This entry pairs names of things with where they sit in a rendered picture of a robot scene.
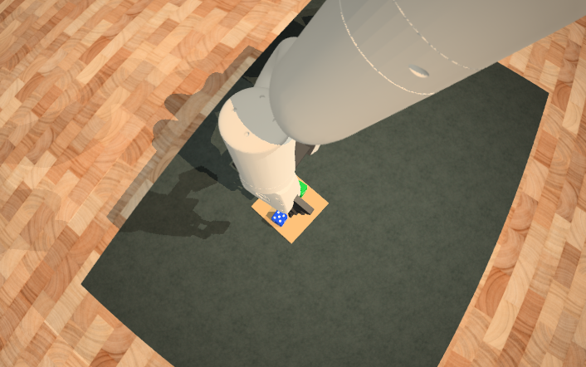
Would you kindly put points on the green die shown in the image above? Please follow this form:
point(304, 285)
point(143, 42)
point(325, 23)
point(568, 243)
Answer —
point(303, 188)

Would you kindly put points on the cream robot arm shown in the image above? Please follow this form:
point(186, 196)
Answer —
point(359, 61)

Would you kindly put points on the orange flat mat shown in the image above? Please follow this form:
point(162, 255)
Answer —
point(294, 226)

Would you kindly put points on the blue die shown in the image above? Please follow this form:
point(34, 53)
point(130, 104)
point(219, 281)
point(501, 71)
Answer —
point(279, 218)

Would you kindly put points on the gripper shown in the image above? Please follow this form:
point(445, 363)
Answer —
point(287, 200)

